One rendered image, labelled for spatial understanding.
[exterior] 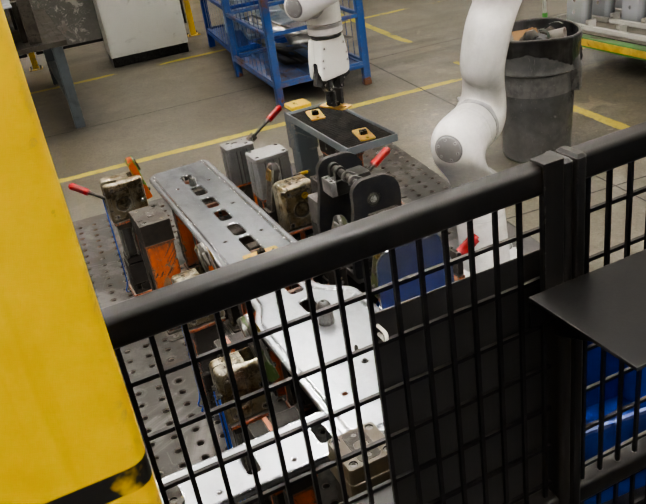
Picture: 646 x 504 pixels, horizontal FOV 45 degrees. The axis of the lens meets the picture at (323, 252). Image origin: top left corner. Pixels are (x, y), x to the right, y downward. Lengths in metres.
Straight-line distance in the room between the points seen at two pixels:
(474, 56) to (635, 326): 1.13
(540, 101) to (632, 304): 3.80
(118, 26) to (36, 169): 8.02
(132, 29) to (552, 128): 5.02
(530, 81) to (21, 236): 4.13
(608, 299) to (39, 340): 0.48
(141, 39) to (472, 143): 6.89
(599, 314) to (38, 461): 0.46
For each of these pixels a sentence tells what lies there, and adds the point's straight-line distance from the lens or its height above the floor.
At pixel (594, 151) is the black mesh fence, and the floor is 1.55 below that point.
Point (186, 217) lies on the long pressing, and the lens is 2.07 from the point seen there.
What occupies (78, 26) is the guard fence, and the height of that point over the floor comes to 0.34.
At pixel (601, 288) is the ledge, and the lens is 0.75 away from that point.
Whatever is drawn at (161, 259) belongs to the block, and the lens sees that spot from 2.05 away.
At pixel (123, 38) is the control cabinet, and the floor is 0.27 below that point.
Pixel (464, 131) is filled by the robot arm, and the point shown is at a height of 1.21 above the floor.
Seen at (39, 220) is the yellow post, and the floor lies 1.67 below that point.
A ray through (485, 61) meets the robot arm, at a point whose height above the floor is 1.35.
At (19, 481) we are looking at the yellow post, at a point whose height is 1.53.
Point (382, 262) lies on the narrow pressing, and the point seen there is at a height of 1.33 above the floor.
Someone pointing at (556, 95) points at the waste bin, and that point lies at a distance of 4.52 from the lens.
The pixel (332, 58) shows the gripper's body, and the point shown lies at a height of 1.34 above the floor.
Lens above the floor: 1.82
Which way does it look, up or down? 28 degrees down
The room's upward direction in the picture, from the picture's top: 9 degrees counter-clockwise
